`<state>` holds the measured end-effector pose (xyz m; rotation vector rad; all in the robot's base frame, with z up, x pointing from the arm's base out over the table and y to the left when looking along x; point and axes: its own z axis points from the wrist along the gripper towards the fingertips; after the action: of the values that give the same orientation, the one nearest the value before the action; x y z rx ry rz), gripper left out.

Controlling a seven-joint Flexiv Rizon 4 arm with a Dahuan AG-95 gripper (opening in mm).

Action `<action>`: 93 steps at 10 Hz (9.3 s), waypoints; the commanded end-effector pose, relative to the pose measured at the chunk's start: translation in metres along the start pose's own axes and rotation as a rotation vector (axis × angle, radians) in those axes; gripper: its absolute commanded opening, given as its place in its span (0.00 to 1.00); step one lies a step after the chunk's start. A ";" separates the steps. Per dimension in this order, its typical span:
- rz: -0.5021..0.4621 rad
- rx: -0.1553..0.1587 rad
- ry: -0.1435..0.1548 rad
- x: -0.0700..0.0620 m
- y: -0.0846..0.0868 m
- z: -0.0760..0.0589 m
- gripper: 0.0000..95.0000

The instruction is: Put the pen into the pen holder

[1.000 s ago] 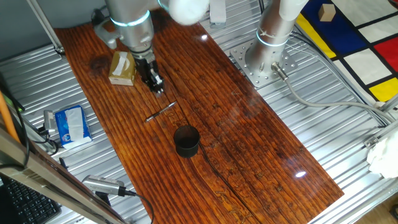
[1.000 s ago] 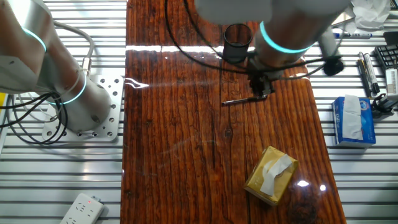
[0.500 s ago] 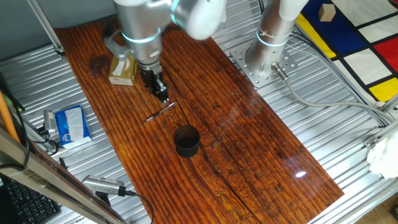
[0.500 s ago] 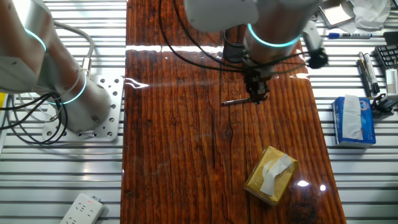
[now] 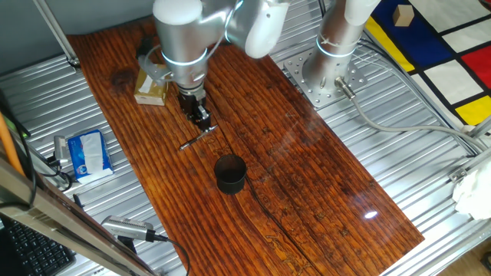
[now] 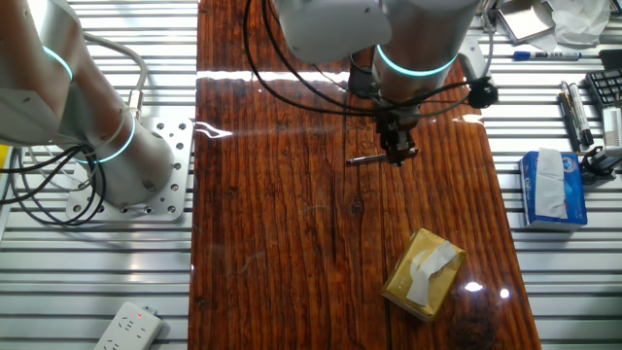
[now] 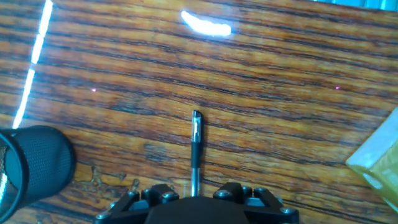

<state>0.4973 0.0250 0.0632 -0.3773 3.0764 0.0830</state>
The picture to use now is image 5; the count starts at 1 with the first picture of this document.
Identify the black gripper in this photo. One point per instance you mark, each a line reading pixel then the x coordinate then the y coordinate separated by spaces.
pixel 192 100

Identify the black clear gel pen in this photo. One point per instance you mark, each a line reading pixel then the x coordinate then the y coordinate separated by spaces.
pixel 192 142

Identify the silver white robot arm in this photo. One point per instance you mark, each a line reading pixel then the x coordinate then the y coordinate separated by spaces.
pixel 180 34

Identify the black mesh pen holder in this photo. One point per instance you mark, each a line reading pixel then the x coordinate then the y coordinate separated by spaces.
pixel 230 180

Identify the blue tissue pack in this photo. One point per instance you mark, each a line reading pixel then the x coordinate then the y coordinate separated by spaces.
pixel 90 155

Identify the glossy wooden board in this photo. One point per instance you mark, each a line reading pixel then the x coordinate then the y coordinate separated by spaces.
pixel 307 172

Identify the small silver device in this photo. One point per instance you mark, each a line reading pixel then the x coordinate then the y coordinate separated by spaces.
pixel 60 147

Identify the grey metal pole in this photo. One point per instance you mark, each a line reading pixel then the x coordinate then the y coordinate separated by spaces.
pixel 57 34

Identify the orange pole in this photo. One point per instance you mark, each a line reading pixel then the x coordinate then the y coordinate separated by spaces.
pixel 9 145

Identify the black keyboard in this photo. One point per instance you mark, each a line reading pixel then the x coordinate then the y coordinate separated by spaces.
pixel 34 249

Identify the small wooden cube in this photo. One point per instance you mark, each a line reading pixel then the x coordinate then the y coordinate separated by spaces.
pixel 403 15

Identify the colour block checked cloth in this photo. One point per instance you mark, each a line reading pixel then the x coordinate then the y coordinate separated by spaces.
pixel 452 46

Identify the white crumpled cloth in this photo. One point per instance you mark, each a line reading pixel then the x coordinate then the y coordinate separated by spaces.
pixel 473 195

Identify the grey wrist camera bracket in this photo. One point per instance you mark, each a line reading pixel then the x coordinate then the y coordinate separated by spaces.
pixel 155 71

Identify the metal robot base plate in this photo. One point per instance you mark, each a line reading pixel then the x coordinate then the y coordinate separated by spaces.
pixel 303 82

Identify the silver camera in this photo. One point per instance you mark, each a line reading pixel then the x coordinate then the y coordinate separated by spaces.
pixel 126 227

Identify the black camera stand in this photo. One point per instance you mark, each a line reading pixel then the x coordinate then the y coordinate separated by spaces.
pixel 126 243

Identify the metal frame beam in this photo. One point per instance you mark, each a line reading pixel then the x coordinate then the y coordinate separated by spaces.
pixel 57 214

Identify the aluminium corner bracket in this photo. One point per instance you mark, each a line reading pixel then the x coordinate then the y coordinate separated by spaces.
pixel 458 174

